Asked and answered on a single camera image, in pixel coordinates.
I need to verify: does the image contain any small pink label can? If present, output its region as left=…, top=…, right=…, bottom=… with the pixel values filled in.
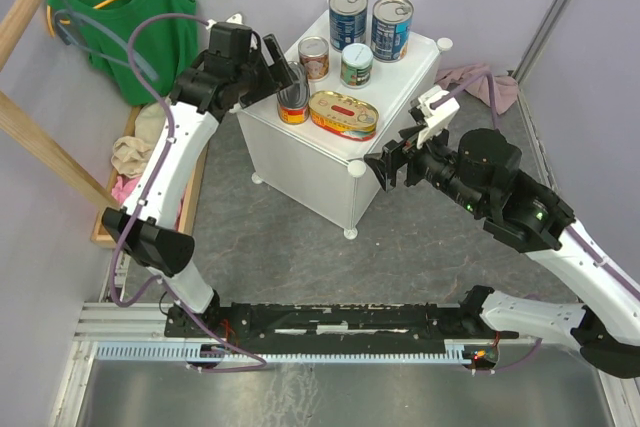
left=298, top=36, right=329, bottom=81

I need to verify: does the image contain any wooden rack pole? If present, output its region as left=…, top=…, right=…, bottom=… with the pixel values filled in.
left=1, top=0, right=43, bottom=68

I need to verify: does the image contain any green tank top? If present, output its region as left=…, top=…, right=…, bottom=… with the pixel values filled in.
left=46, top=0, right=203, bottom=107

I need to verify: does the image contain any mauve crumpled cloth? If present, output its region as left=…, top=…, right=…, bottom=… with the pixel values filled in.
left=436, top=63, right=519, bottom=115

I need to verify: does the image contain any white slotted cable duct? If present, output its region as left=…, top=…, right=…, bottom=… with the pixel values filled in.
left=94, top=341, right=471, bottom=366

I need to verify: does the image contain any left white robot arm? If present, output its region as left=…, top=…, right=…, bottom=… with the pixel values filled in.
left=102, top=22, right=294, bottom=337

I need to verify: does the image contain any white lid green jar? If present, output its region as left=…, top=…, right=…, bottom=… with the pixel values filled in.
left=340, top=43, right=373, bottom=88

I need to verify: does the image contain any beige crumpled cloth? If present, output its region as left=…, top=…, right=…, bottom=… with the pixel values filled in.
left=111, top=103, right=166, bottom=178

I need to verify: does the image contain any wooden diagonal beam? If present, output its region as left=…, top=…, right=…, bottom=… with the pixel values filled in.
left=1, top=92, right=119, bottom=209

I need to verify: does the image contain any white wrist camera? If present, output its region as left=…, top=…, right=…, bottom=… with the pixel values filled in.
left=410, top=85, right=460, bottom=149
left=206, top=12, right=244, bottom=30

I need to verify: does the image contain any blue white label can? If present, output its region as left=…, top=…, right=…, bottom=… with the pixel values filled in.
left=371, top=0, right=414, bottom=62

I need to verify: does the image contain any silver oval fish tin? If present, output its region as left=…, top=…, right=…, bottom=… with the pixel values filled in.
left=277, top=61, right=310, bottom=125

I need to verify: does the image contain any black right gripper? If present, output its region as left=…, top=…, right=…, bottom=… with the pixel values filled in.
left=363, top=117, right=487, bottom=216

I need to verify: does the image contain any wooden tray frame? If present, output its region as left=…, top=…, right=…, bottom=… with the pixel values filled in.
left=90, top=72, right=221, bottom=249

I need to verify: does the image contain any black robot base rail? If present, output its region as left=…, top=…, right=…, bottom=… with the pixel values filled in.
left=164, top=301, right=519, bottom=353

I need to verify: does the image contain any red oval sardine tin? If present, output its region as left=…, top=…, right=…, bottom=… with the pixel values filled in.
left=308, top=90, right=379, bottom=142

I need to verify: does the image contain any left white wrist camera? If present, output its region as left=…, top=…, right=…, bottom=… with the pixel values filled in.
left=206, top=12, right=244, bottom=30

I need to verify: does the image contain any tall blue label can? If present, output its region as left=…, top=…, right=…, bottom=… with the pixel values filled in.
left=328, top=0, right=368, bottom=51

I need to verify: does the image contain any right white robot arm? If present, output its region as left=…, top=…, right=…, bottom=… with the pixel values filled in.
left=364, top=128, right=639, bottom=379

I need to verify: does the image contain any grey blue hanger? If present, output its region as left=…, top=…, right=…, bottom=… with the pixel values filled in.
left=30, top=0, right=160, bottom=82

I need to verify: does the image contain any white cube cabinet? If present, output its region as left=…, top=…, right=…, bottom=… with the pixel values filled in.
left=238, top=33, right=453, bottom=239

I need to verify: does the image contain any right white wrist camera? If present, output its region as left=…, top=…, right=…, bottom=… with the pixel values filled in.
left=410, top=85, right=460, bottom=149

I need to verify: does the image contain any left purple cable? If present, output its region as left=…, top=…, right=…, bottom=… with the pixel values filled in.
left=109, top=13, right=269, bottom=374

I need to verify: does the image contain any pink crumpled cloth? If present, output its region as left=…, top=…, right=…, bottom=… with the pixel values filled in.
left=111, top=174, right=140, bottom=205

